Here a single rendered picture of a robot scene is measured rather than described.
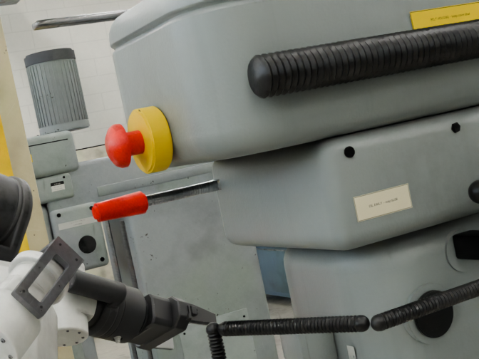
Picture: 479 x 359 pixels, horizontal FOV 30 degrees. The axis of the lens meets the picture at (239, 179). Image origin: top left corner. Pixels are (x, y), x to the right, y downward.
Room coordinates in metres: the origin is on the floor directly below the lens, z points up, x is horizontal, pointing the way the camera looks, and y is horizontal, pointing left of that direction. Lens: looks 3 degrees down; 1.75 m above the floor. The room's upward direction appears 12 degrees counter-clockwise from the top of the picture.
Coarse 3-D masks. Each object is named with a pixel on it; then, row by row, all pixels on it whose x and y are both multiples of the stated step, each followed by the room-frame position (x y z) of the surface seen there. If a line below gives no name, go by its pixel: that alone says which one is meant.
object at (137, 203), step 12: (216, 180) 0.95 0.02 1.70; (168, 192) 0.93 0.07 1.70; (180, 192) 0.93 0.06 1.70; (192, 192) 0.94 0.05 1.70; (204, 192) 0.94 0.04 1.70; (96, 204) 0.89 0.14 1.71; (108, 204) 0.89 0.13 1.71; (120, 204) 0.90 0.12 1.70; (132, 204) 0.90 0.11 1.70; (144, 204) 0.90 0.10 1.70; (156, 204) 0.92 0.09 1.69; (96, 216) 0.89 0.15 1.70; (108, 216) 0.89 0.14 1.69; (120, 216) 0.90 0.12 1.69
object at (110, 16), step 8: (72, 16) 0.90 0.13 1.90; (80, 16) 0.90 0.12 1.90; (88, 16) 0.90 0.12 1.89; (96, 16) 0.91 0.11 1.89; (104, 16) 0.91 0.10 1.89; (112, 16) 0.92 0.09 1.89; (32, 24) 0.89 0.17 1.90; (40, 24) 0.88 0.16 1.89; (48, 24) 0.89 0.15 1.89; (56, 24) 0.89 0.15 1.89; (64, 24) 0.90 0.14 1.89; (72, 24) 0.91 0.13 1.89; (80, 24) 0.92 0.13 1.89
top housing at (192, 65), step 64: (192, 0) 0.74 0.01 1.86; (256, 0) 0.73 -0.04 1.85; (320, 0) 0.76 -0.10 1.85; (384, 0) 0.79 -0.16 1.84; (448, 0) 0.82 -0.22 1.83; (128, 64) 0.86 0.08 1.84; (192, 64) 0.74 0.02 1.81; (448, 64) 0.81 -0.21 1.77; (192, 128) 0.76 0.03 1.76; (256, 128) 0.73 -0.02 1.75; (320, 128) 0.75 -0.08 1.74
